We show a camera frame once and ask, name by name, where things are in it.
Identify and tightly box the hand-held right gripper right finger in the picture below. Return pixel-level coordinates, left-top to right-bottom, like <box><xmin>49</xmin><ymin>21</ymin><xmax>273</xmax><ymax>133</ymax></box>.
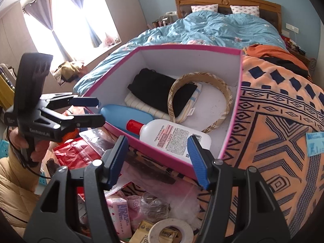
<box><xmin>187</xmin><ymin>135</ymin><xmax>299</xmax><ymax>243</ymax></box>

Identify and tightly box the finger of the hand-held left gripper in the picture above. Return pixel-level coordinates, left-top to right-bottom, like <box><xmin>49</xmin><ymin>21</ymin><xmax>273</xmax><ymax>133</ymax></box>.
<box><xmin>40</xmin><ymin>93</ymin><xmax>100</xmax><ymax>110</ymax></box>
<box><xmin>42</xmin><ymin>109</ymin><xmax>106</xmax><ymax>131</ymax></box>

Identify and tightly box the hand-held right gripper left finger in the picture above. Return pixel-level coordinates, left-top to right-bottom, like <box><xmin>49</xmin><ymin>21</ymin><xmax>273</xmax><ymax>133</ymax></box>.
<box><xmin>23</xmin><ymin>135</ymin><xmax>129</xmax><ymax>243</ymax></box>

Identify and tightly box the white tape roll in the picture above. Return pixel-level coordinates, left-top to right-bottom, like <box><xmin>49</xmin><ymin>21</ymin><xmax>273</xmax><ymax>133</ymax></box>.
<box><xmin>147</xmin><ymin>218</ymin><xmax>194</xmax><ymax>243</ymax></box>

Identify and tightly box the pink storage box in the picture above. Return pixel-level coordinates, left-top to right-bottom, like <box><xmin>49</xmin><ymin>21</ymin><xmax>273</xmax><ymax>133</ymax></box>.
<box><xmin>81</xmin><ymin>44</ymin><xmax>245</xmax><ymax>181</ymax></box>

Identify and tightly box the person's left forearm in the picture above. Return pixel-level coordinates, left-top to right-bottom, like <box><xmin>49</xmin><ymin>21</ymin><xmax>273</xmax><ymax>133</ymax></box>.
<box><xmin>0</xmin><ymin>150</ymin><xmax>50</xmax><ymax>231</ymax></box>

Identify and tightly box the person's left hand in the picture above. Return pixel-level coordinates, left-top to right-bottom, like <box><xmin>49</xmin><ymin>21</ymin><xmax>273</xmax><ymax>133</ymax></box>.
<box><xmin>10</xmin><ymin>128</ymin><xmax>29</xmax><ymax>150</ymax></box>

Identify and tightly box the clear zip bag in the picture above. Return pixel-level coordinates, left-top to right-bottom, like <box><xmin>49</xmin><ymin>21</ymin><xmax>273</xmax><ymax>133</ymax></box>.
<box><xmin>80</xmin><ymin>128</ymin><xmax>122</xmax><ymax>157</ymax></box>

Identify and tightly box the yellow storage box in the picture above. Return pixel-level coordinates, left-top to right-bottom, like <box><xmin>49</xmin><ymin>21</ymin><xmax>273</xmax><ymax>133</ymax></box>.
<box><xmin>0</xmin><ymin>76</ymin><xmax>16</xmax><ymax>110</ymax></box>

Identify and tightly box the blue oval case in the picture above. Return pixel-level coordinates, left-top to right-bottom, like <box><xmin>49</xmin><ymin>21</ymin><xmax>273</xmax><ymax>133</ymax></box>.
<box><xmin>100</xmin><ymin>104</ymin><xmax>155</xmax><ymax>140</ymax></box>

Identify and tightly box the tan cloth pile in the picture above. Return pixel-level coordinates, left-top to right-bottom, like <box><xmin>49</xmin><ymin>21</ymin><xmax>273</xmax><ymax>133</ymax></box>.
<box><xmin>54</xmin><ymin>60</ymin><xmax>87</xmax><ymax>84</ymax></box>

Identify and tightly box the red plastic bag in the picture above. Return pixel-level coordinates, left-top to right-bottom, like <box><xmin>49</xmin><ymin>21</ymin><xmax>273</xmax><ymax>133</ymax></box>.
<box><xmin>53</xmin><ymin>138</ymin><xmax>107</xmax><ymax>169</ymax></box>

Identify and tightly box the white bottle with red cap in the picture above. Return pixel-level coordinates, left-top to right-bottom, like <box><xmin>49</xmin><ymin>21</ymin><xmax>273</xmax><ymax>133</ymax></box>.
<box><xmin>126</xmin><ymin>119</ymin><xmax>212</xmax><ymax>166</ymax></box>

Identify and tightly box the cream striped towel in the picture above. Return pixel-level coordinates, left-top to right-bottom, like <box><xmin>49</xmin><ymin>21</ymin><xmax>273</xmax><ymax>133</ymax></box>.
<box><xmin>124</xmin><ymin>92</ymin><xmax>171</xmax><ymax>121</ymax></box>

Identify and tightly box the white blue-striped pouch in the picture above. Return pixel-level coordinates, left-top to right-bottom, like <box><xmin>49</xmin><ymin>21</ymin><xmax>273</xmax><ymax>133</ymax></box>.
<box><xmin>175</xmin><ymin>82</ymin><xmax>203</xmax><ymax>124</ymax></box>

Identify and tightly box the pink tissue packet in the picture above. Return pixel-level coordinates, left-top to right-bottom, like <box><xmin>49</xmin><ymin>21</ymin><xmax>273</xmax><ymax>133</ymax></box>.
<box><xmin>127</xmin><ymin>195</ymin><xmax>148</xmax><ymax>231</ymax></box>
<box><xmin>106</xmin><ymin>197</ymin><xmax>132</xmax><ymax>236</ymax></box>

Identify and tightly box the dark mesh in plastic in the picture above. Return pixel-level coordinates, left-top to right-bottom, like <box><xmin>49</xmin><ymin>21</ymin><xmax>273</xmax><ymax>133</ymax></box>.
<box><xmin>140</xmin><ymin>194</ymin><xmax>171</xmax><ymax>221</ymax></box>

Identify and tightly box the black folded cloth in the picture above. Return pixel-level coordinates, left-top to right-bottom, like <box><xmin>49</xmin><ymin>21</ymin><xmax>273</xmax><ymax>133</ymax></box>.
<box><xmin>127</xmin><ymin>68</ymin><xmax>198</xmax><ymax>118</ymax></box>

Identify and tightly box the orange patterned blanket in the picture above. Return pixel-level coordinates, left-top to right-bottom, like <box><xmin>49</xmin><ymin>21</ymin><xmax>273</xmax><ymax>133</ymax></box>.
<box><xmin>119</xmin><ymin>54</ymin><xmax>324</xmax><ymax>241</ymax></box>

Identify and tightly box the plaid headband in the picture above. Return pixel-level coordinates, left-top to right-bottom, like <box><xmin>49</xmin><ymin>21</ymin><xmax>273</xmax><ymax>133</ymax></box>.
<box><xmin>167</xmin><ymin>72</ymin><xmax>233</xmax><ymax>134</ymax></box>

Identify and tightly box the window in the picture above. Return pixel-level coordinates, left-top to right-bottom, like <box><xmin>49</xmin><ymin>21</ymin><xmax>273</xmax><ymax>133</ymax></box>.
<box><xmin>23</xmin><ymin>0</ymin><xmax>122</xmax><ymax>66</ymax></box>

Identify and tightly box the beige printed box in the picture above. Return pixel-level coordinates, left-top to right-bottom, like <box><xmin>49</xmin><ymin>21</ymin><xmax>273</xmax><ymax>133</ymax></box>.
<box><xmin>129</xmin><ymin>220</ymin><xmax>158</xmax><ymax>243</ymax></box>

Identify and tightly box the nightstand with bottles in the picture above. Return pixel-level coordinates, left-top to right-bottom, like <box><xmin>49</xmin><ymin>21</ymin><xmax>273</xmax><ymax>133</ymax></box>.
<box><xmin>151</xmin><ymin>11</ymin><xmax>178</xmax><ymax>29</ymax></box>

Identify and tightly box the blue card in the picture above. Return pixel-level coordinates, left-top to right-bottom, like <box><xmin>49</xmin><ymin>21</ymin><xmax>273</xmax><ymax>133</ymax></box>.
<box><xmin>305</xmin><ymin>132</ymin><xmax>324</xmax><ymax>156</ymax></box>

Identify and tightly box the orange garment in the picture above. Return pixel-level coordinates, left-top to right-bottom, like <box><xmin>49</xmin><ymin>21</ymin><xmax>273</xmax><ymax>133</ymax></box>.
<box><xmin>245</xmin><ymin>44</ymin><xmax>312</xmax><ymax>78</ymax></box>

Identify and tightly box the blue floral duvet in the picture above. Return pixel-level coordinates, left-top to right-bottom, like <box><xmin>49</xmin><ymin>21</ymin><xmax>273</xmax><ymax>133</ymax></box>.
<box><xmin>73</xmin><ymin>11</ymin><xmax>289</xmax><ymax>97</ymax></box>

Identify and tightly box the black garment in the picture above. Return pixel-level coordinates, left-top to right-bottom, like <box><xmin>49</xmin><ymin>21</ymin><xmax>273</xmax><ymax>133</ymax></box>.
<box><xmin>261</xmin><ymin>57</ymin><xmax>313</xmax><ymax>81</ymax></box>

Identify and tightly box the cluttered wooden nightstand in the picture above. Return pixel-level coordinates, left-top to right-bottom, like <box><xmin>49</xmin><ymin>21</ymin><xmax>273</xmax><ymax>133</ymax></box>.
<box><xmin>281</xmin><ymin>35</ymin><xmax>317</xmax><ymax>69</ymax></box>

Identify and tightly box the white dotted pillow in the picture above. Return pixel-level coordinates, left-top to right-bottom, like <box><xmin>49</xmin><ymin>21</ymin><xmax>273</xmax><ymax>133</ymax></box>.
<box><xmin>191</xmin><ymin>4</ymin><xmax>218</xmax><ymax>13</ymax></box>
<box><xmin>230</xmin><ymin>5</ymin><xmax>261</xmax><ymax>18</ymax></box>

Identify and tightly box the wooden headboard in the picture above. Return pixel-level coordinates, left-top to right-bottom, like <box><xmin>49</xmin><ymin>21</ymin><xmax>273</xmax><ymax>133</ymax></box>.
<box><xmin>175</xmin><ymin>0</ymin><xmax>282</xmax><ymax>34</ymax></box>

